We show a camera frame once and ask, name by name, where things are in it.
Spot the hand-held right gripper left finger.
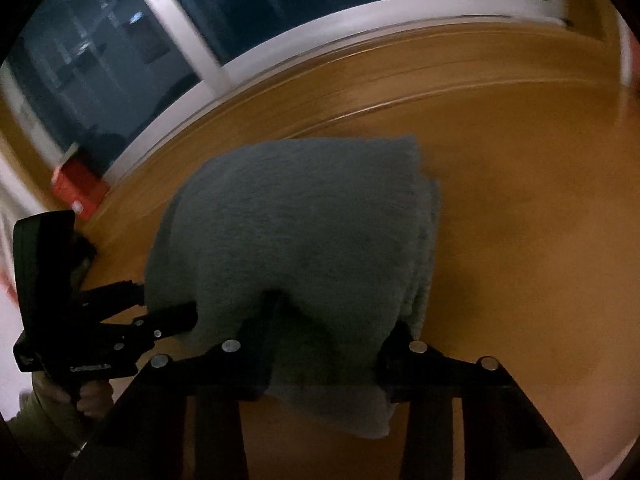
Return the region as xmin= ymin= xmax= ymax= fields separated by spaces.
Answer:
xmin=65 ymin=305 xmax=281 ymax=480

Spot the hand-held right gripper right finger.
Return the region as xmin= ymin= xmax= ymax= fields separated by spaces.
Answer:
xmin=375 ymin=322 xmax=583 ymax=480

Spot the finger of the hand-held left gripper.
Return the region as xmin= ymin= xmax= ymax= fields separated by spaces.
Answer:
xmin=134 ymin=301 xmax=199 ymax=347
xmin=77 ymin=280 xmax=147 ymax=324

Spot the grey sweater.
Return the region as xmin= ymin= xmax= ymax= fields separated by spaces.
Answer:
xmin=144 ymin=134 xmax=442 ymax=440

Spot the person's left forearm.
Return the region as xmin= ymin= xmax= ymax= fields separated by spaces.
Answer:
xmin=7 ymin=375 xmax=96 ymax=461

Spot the person's left hand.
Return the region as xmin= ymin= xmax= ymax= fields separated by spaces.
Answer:
xmin=75 ymin=377 xmax=116 ymax=421

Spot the dark blue sweater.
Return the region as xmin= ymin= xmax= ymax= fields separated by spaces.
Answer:
xmin=72 ymin=232 xmax=98 ymax=271

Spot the red box with round label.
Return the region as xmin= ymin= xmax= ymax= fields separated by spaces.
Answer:
xmin=51 ymin=157 xmax=111 ymax=221

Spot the window with white frame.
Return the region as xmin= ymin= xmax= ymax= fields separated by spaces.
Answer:
xmin=0 ymin=0 xmax=571 ymax=186

